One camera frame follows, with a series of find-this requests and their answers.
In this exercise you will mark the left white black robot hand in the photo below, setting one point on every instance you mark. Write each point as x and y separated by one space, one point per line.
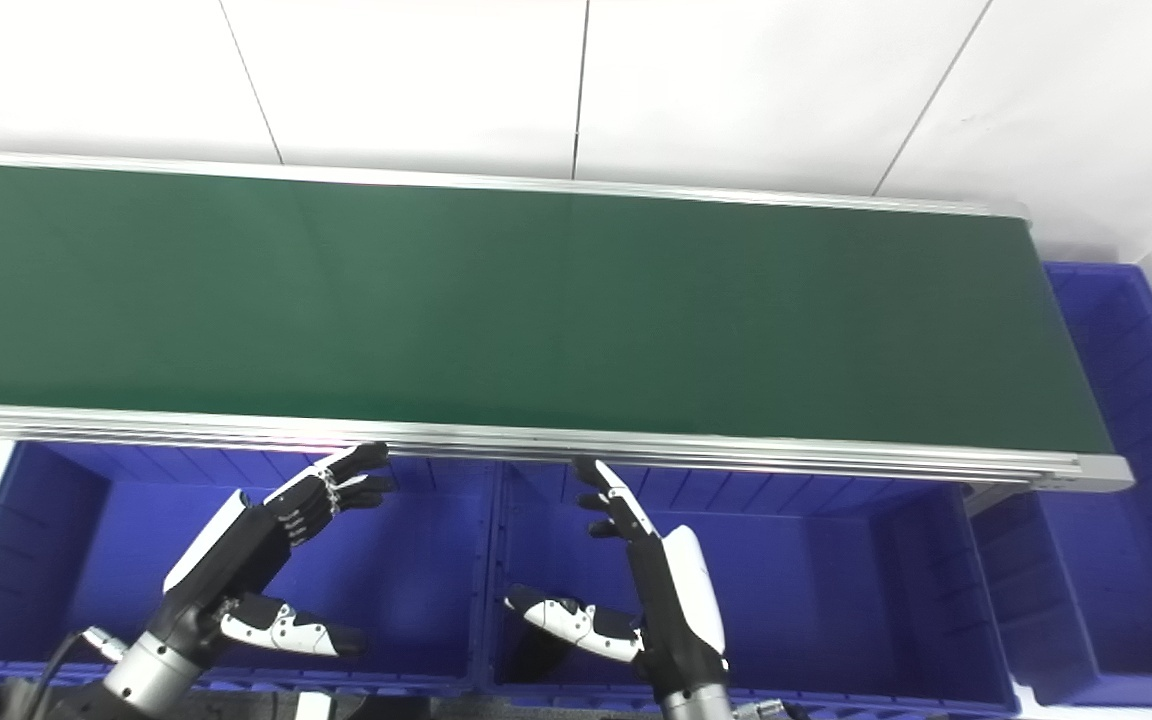
231 560

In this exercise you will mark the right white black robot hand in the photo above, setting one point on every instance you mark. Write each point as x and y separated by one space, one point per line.
681 620

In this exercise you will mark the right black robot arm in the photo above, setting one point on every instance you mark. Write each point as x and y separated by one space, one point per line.
696 705

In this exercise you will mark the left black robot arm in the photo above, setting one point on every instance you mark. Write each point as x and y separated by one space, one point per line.
141 680

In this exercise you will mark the blue plastic bin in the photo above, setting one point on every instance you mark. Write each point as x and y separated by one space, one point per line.
816 590
416 590
1136 560

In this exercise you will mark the aluminium conveyor support leg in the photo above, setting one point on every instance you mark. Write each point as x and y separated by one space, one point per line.
991 498

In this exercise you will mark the green conveyor belt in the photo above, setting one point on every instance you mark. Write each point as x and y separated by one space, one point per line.
536 310

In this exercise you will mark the small white box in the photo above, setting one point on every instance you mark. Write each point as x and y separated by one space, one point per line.
312 706

